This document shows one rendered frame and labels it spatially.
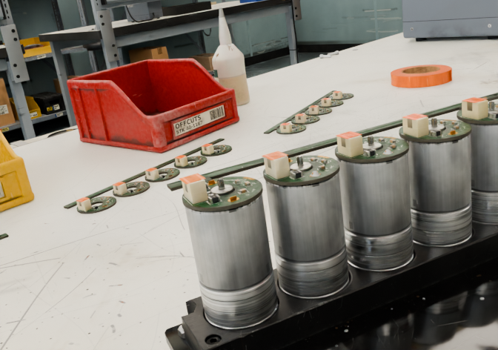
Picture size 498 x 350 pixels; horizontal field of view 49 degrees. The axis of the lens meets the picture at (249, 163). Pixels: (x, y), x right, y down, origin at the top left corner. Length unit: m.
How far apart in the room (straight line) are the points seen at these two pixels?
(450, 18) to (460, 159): 0.65
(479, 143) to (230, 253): 0.11
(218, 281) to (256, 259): 0.01
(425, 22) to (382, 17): 4.95
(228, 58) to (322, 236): 0.41
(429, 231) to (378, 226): 0.03
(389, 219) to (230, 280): 0.06
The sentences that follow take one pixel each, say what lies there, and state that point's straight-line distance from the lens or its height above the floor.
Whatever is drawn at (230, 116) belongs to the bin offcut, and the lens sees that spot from 0.50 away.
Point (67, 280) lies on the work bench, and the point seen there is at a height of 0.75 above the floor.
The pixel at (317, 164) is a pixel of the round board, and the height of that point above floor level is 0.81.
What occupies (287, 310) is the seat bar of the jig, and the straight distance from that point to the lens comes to 0.18.
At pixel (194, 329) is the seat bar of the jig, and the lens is 0.18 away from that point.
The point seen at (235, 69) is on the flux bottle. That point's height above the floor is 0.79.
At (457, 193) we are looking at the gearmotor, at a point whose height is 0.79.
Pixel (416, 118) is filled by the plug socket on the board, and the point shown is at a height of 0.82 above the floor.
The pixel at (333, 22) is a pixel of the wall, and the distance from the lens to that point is 6.19.
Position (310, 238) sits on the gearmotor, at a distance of 0.18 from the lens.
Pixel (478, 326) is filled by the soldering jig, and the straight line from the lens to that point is 0.19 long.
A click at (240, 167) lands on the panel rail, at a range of 0.19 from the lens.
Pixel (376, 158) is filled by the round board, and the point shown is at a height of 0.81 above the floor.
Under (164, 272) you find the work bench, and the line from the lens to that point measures 0.26.
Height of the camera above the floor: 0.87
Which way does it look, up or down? 18 degrees down
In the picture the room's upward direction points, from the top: 8 degrees counter-clockwise
